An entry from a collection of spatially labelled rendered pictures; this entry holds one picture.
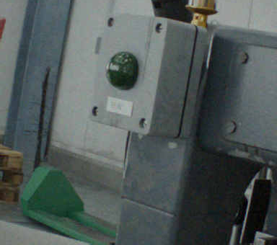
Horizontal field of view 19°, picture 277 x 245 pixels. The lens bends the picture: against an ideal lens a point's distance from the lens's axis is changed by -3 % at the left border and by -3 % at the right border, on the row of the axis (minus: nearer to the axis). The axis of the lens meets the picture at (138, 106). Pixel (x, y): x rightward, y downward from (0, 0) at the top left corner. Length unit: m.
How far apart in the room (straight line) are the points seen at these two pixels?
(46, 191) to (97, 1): 3.32
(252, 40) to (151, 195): 0.16
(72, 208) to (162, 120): 5.87
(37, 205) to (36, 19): 3.71
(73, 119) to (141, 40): 8.57
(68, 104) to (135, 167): 8.62
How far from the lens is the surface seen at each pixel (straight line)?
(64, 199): 6.47
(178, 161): 0.69
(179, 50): 0.66
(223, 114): 0.66
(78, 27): 9.37
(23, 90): 9.63
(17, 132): 9.66
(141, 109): 0.66
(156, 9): 1.18
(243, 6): 7.66
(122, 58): 0.66
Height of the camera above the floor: 1.29
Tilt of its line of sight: 3 degrees down
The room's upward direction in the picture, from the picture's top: 10 degrees clockwise
